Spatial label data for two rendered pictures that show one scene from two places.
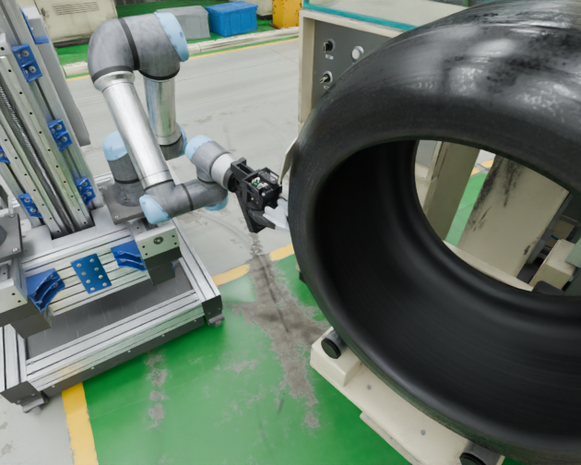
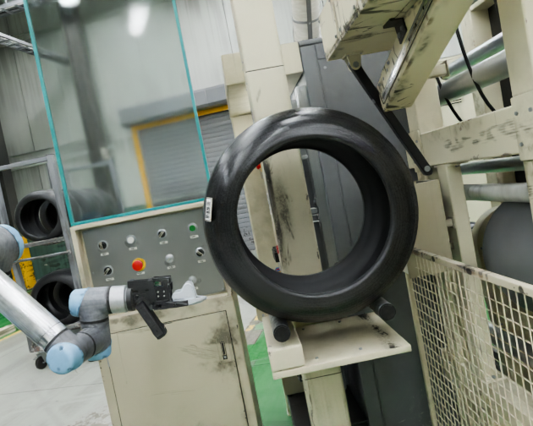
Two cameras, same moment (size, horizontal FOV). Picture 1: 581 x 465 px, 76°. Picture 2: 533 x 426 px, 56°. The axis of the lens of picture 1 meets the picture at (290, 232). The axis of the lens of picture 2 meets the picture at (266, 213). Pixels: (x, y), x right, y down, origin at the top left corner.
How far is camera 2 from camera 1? 101 cm
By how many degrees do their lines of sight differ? 57
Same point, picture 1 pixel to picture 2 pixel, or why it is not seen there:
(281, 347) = not seen: outside the picture
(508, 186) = (288, 226)
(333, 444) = not seen: outside the picture
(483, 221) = (289, 255)
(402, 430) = (352, 354)
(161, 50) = (10, 245)
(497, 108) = (292, 128)
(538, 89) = (298, 119)
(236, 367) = not seen: outside the picture
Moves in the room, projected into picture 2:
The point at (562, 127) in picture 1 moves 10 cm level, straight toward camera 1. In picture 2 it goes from (310, 124) to (321, 117)
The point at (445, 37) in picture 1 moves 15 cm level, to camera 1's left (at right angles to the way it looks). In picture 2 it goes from (262, 122) to (219, 124)
